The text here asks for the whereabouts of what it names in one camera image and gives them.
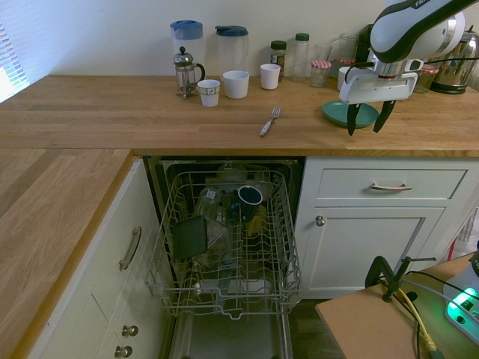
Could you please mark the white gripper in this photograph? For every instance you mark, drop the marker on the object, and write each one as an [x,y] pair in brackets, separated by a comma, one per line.
[378,88]

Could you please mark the stainless dishwasher door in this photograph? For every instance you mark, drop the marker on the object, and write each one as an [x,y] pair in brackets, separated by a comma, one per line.
[232,336]

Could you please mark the teal plate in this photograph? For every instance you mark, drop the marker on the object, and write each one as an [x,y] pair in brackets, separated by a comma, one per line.
[335,112]

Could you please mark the wide white cup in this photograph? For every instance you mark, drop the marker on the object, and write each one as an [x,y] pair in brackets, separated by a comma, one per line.
[343,78]

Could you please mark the glass jar red checked lid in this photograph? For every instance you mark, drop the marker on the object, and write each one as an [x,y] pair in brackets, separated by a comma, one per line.
[342,62]
[424,82]
[320,75]

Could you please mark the tall clear glass jar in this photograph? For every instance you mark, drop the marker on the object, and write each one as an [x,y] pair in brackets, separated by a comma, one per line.
[348,46]

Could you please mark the clear drinking glass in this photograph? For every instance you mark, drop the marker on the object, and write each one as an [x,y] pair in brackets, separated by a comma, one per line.
[322,52]

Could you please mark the clear bottle green lid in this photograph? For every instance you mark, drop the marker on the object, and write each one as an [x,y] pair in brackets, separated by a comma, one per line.
[301,56]

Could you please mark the stainless steel electric kettle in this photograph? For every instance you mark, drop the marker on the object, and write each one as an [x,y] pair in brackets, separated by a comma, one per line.
[456,71]

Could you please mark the small white ribbed cup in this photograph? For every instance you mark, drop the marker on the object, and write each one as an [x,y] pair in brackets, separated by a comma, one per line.
[270,76]

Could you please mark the spice jar black lid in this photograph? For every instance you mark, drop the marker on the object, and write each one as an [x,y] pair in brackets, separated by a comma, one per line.
[278,56]

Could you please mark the metal cabinet knob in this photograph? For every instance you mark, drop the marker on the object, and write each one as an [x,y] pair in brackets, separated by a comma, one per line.
[320,220]
[123,352]
[130,330]

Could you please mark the large white mug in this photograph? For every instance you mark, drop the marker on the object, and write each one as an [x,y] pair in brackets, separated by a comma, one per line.
[235,86]

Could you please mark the white base cabinet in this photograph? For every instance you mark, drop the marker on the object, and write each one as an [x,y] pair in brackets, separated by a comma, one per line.
[105,299]
[374,254]

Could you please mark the white bowl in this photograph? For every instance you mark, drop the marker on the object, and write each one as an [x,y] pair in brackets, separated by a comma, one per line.
[232,172]

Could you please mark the clear pitcher dark blue lid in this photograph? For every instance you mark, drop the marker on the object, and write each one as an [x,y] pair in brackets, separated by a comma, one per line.
[232,52]

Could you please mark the black C clamp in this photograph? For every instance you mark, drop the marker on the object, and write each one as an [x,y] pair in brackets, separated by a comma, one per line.
[374,267]

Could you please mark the yellow plastic item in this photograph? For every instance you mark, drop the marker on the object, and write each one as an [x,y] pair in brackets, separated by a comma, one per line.
[258,220]

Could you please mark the white bag red print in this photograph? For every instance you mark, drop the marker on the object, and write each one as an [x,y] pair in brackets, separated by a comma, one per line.
[467,232]

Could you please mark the dark blue mug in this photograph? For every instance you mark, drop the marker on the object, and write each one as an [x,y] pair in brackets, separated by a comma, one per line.
[247,209]

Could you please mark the white cup patterned band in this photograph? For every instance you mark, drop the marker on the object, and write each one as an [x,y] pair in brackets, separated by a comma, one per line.
[209,95]

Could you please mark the glass French press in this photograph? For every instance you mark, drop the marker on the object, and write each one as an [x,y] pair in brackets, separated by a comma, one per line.
[183,71]

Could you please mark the clear plastic container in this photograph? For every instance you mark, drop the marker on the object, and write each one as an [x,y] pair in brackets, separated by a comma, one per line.
[217,239]

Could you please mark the clear pitcher light blue lid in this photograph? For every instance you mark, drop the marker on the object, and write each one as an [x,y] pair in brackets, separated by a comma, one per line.
[187,41]

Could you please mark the fibreboard robot mounting board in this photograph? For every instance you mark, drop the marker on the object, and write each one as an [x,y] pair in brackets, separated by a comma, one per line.
[355,329]

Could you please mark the black square container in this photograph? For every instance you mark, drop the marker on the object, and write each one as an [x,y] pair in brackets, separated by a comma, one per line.
[189,237]

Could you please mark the white window blind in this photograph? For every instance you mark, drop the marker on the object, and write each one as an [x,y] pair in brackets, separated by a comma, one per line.
[11,63]

